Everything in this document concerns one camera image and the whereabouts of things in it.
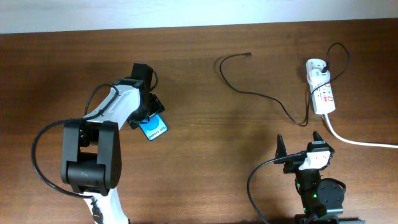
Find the blue Galaxy smartphone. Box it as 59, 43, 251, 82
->
139, 114, 169, 141

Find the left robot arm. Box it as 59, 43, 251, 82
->
61, 63, 164, 223

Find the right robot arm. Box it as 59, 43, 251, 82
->
274, 131, 346, 223

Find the white power strip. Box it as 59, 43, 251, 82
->
307, 71, 336, 115

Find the white USB charger adapter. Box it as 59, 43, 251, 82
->
305, 58, 330, 84

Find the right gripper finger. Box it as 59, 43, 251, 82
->
308, 131, 326, 146
274, 134, 287, 164

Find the white power strip cord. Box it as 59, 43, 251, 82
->
322, 113, 398, 149

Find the black charging cable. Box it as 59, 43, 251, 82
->
219, 42, 351, 128

